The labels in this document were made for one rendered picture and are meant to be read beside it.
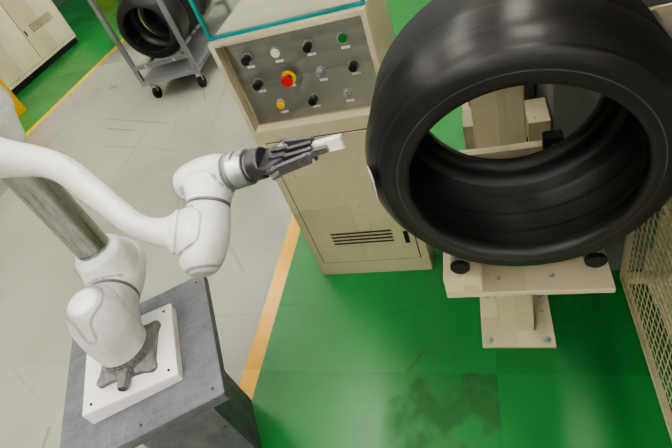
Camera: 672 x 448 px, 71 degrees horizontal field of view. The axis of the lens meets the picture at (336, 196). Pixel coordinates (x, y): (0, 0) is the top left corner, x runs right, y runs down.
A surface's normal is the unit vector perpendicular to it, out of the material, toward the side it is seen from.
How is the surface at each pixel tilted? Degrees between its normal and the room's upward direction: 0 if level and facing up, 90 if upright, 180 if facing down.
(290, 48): 90
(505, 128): 90
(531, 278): 0
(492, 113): 90
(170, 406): 0
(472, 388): 0
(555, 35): 44
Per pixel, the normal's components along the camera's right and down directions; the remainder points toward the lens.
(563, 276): -0.29, -0.72
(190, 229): 0.14, -0.36
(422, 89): -0.68, 0.07
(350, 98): -0.16, 0.69
